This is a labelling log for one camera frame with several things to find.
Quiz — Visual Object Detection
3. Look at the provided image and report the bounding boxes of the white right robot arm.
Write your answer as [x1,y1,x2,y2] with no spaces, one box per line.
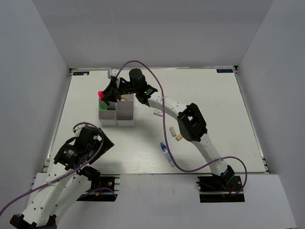
[99,68,235,190]

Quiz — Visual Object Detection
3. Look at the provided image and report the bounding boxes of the white staples box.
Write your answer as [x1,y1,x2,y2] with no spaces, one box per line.
[153,109,163,117]

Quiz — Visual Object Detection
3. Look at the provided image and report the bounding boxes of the right blue corner label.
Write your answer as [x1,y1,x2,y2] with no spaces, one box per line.
[216,69,233,73]

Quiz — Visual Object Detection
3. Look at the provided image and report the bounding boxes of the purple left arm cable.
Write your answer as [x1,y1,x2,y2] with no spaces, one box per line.
[0,122,117,215]

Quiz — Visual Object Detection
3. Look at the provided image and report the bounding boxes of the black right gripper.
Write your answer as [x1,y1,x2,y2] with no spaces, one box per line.
[102,79,139,102]

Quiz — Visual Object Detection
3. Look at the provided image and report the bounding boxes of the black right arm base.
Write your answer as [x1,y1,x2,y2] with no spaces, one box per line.
[196,176,245,203]

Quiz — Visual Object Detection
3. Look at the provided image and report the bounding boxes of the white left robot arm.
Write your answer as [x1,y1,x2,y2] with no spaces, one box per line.
[10,122,114,229]

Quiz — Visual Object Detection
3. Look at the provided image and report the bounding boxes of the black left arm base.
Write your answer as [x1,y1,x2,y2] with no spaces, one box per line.
[77,167,118,202]

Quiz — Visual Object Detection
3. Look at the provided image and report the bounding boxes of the pink highlighter marker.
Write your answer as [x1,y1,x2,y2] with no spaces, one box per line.
[98,91,110,105]

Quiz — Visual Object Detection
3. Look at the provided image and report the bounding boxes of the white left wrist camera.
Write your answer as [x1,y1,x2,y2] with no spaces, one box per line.
[72,125,84,137]

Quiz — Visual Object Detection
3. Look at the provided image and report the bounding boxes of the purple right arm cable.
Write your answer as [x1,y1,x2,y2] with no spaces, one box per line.
[115,61,248,197]

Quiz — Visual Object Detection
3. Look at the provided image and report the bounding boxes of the blue spray bottle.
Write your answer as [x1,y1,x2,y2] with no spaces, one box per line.
[160,142,175,167]

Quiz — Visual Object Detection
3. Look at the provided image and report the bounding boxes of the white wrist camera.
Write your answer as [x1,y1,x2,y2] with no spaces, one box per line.
[72,125,84,137]
[107,69,119,82]

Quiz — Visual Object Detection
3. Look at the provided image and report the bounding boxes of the white right organizer tray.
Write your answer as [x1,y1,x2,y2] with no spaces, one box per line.
[116,94,135,126]

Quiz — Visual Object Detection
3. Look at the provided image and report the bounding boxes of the blue corner label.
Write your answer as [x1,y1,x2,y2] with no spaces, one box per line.
[216,69,233,73]
[73,71,90,76]

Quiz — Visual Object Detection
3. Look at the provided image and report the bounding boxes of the left blue corner label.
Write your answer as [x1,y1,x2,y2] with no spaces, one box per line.
[73,71,90,76]

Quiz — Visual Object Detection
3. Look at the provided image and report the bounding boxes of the grey eraser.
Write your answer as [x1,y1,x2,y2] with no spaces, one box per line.
[169,126,176,137]

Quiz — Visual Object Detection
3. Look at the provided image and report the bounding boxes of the tan eraser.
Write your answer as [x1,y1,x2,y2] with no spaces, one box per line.
[175,134,183,141]

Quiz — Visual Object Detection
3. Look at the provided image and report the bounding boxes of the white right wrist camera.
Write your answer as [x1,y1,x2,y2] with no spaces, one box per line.
[107,69,119,82]

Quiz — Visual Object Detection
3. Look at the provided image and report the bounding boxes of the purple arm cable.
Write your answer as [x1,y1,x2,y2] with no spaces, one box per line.
[0,122,117,215]
[115,61,248,197]

